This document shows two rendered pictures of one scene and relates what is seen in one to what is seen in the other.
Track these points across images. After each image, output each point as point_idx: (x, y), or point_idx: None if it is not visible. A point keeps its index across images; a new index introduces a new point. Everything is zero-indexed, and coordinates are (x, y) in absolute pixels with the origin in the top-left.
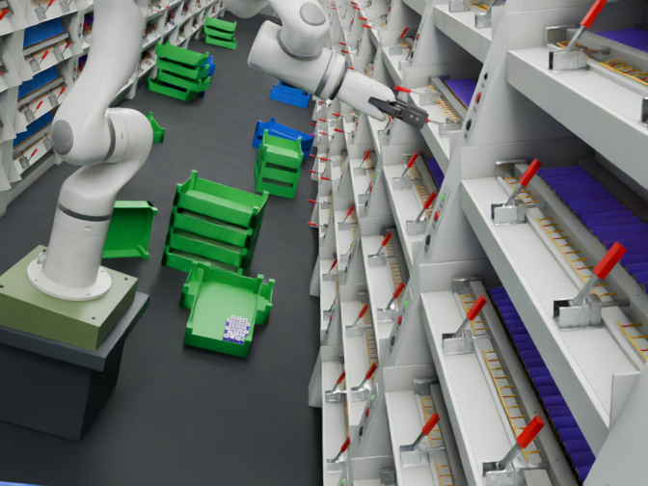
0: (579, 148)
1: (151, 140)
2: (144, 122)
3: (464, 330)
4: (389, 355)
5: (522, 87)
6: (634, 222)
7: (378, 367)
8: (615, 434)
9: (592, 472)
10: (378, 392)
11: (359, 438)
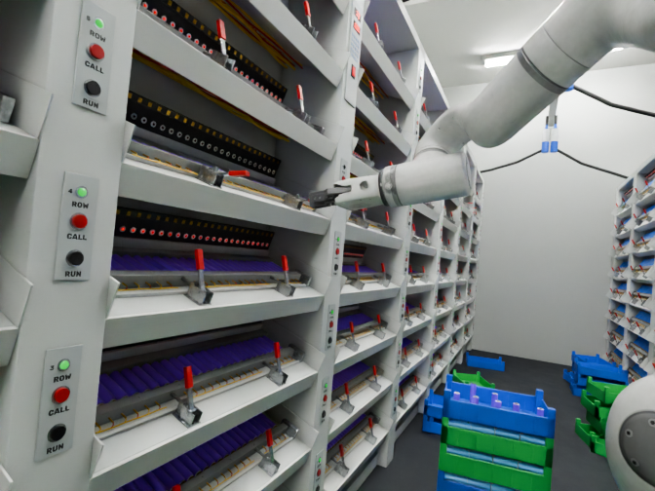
0: None
1: (608, 417)
2: (635, 381)
3: (355, 279)
4: (327, 352)
5: (358, 172)
6: None
7: (318, 375)
8: (404, 239)
9: (404, 248)
10: (327, 376)
11: (323, 420)
